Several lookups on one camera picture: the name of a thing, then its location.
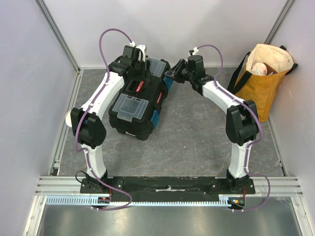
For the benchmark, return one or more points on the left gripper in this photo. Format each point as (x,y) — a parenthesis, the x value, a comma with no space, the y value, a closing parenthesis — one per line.
(145,75)

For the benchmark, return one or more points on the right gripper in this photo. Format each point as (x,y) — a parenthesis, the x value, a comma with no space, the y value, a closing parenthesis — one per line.
(178,70)

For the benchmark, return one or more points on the black plastic toolbox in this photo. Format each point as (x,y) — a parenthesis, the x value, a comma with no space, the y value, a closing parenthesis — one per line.
(137,108)

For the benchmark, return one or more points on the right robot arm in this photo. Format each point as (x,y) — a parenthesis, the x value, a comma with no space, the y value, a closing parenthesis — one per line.
(241,124)

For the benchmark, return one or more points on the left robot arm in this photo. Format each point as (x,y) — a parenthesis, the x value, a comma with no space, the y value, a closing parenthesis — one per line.
(86,121)

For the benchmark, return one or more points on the yellow canvas tote bag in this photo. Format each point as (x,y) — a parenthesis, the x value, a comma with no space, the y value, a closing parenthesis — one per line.
(261,89)

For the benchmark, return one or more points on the blue tape roll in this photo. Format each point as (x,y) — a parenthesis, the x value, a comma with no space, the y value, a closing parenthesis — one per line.
(68,120)

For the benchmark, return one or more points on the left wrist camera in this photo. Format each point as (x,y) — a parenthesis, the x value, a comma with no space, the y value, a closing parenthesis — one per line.
(142,51)

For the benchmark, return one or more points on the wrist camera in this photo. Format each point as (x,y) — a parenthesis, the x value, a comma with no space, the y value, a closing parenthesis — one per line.
(142,51)
(193,51)

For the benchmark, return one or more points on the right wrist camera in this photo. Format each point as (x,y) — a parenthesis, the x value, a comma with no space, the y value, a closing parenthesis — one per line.
(193,51)

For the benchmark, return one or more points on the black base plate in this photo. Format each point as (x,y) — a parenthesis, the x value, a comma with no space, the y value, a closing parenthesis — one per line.
(148,187)

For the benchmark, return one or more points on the aluminium frame rail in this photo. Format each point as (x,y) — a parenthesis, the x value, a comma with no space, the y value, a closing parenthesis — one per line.
(256,186)

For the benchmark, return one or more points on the blue cable duct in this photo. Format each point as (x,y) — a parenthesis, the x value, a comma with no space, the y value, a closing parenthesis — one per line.
(99,201)

